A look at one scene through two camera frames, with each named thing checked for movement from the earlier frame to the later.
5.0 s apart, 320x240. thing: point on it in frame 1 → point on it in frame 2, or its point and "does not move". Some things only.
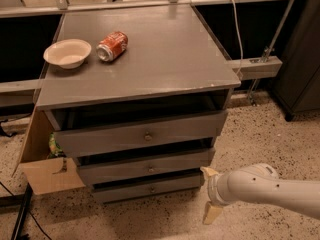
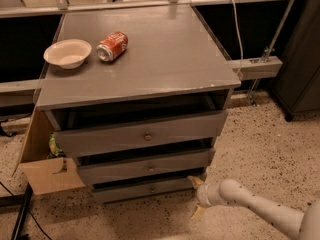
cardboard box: x=47 y=175 does not move
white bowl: x=68 y=53 does not move
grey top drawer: x=163 y=132 does not move
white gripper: x=213 y=189 → x=202 y=194
